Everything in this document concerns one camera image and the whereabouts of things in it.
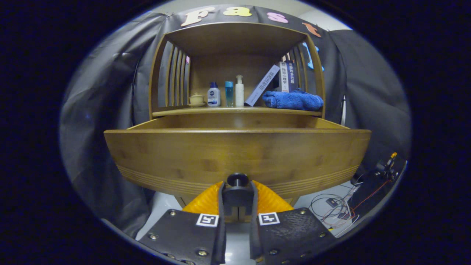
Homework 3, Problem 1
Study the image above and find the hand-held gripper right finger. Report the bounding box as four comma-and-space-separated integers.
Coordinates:
250, 180, 337, 264

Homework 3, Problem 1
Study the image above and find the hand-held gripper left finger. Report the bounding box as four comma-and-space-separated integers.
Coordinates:
138, 180, 227, 265

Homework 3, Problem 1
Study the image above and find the wooden cabinet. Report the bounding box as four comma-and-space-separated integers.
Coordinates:
148, 21, 326, 207

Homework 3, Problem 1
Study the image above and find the dark floor mat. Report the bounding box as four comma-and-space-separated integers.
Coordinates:
350, 162, 405, 219

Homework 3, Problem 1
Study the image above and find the blue folded towel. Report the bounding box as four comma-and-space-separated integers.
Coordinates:
262, 88, 324, 112

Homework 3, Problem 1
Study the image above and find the cream lidded teacup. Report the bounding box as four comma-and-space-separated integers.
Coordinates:
188, 92, 206, 107

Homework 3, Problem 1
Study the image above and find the white bottle with blue cap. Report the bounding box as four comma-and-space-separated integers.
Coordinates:
207, 82, 221, 107

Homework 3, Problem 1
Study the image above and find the white pump bottle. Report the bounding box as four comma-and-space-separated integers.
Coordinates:
235, 75, 245, 107

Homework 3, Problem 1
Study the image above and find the grey-blue leaning book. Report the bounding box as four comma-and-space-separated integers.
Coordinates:
244, 65, 281, 107

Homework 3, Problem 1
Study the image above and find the black backdrop cloth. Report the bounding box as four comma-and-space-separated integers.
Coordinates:
59, 4, 412, 236

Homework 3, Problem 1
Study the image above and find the white upright book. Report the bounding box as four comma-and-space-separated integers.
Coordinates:
278, 61, 291, 92

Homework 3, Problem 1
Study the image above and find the dark blue upright book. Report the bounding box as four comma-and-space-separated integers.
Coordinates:
288, 60, 299, 92

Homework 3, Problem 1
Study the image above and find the tangle of thin cables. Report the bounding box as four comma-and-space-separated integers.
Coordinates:
308, 180, 362, 229

